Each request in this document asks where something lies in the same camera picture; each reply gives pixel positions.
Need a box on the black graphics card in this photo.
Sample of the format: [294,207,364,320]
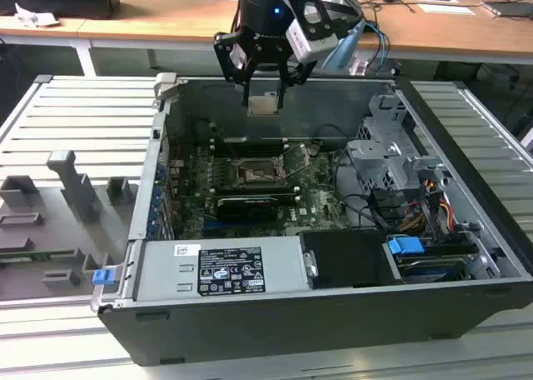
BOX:
[215,194,279,224]

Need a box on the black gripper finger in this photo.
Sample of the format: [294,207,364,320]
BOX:
[214,32,253,108]
[277,61,313,108]

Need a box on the yellow red wire bundle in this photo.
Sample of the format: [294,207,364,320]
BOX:
[399,179,456,232]

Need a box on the metal socket cover frame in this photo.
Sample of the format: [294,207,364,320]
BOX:
[276,144,313,179]

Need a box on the grey case latch handle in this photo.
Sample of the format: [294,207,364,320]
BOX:
[153,72,179,103]

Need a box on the crumpled white paper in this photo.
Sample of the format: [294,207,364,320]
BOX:
[14,2,60,28]

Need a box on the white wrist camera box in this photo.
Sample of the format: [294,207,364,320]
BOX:
[285,0,339,63]

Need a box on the black plastic air shroud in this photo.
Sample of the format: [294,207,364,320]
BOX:
[299,227,401,290]

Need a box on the grey laptop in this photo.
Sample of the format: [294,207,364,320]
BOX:
[481,0,533,20]

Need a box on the silver CPU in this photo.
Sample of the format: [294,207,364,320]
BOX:
[248,96,281,117]

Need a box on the black open PC case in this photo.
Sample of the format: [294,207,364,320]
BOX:
[90,72,533,367]

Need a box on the blue cable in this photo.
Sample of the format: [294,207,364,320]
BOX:
[365,19,391,71]

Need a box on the hard disk in blue carrier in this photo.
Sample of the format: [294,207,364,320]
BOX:
[386,236,476,283]

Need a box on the white paper sheet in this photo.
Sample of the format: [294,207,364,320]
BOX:
[417,3,477,17]

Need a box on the black RAM slot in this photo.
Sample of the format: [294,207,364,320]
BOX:
[211,134,291,157]
[214,182,301,198]

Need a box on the CPU socket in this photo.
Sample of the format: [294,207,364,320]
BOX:
[235,157,291,188]

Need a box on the green RAM stick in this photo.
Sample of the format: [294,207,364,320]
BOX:
[0,250,78,262]

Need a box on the silver metal disk bay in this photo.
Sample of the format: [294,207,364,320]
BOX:
[345,94,451,198]

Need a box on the grey power supply unit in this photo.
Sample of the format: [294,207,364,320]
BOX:
[135,235,313,303]

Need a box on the blue case latch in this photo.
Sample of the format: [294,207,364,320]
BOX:
[92,268,116,288]

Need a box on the green motherboard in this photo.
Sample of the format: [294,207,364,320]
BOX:
[166,141,355,239]

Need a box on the wooden desk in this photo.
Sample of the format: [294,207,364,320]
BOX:
[0,0,533,64]

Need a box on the grey parts rack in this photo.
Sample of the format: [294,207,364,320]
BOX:
[0,149,141,302]

